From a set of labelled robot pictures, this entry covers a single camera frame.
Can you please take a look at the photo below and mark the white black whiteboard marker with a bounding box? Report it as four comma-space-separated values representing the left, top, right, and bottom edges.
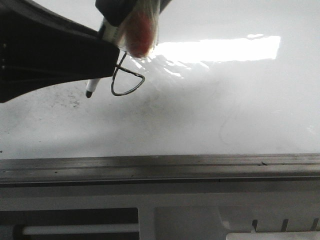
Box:
85, 18, 122, 99

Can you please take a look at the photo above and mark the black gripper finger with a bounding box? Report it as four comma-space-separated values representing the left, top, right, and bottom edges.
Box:
0, 0, 120, 103
95, 0, 171, 26

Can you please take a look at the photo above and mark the white plastic slotted base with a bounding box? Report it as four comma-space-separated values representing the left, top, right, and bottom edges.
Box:
0, 180, 320, 240

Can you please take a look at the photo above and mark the red magnet taped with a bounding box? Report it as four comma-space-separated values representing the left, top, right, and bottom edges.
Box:
120, 0, 161, 59

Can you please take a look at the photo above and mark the white whiteboard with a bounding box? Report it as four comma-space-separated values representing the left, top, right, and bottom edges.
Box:
0, 0, 320, 185

